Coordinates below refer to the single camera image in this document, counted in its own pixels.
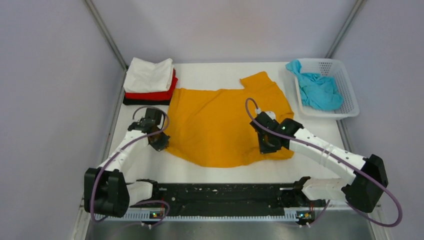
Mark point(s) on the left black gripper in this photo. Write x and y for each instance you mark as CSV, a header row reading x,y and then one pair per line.
x,y
163,144

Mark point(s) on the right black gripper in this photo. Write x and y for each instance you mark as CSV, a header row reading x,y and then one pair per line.
x,y
264,149

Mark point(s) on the yellow t-shirt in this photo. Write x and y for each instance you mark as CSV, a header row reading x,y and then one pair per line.
x,y
211,128

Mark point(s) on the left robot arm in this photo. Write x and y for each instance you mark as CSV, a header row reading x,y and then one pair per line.
x,y
107,191

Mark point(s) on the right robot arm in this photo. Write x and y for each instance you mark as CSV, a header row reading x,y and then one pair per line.
x,y
359,179

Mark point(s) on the red folded t-shirt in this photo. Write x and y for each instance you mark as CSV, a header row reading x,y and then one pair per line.
x,y
156,96

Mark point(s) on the black folded t-shirt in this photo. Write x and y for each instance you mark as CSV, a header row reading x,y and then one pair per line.
x,y
130,102

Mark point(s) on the blue t-shirt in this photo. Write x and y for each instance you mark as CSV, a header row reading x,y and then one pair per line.
x,y
316,90

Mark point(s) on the white folded t-shirt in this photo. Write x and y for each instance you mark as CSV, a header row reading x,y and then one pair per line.
x,y
147,77

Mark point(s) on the white plastic basket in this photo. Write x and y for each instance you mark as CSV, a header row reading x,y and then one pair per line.
x,y
332,68

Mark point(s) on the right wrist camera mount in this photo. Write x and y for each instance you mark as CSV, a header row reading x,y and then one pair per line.
x,y
270,114

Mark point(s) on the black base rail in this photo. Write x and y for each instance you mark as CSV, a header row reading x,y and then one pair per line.
x,y
230,199

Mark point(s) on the aluminium frame rail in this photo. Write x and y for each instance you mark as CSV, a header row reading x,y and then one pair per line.
x,y
337,223

